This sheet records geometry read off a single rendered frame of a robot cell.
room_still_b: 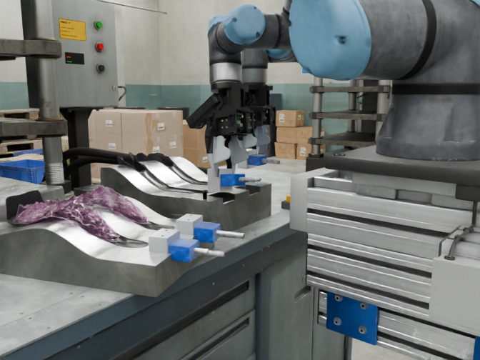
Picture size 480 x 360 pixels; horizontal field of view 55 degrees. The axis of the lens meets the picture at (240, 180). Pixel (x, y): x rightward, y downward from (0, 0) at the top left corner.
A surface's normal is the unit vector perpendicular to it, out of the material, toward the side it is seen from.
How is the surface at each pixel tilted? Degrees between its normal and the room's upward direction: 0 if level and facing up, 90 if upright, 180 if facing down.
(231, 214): 90
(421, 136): 73
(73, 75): 90
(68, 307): 0
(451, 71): 90
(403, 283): 90
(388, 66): 137
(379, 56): 125
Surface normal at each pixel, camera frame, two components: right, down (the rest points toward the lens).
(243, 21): 0.37, -0.03
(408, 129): -0.69, -0.18
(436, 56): 0.30, 0.66
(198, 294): 0.82, 0.11
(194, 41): -0.58, 0.15
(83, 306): 0.00, -0.98
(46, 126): 0.30, 0.18
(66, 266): -0.31, 0.18
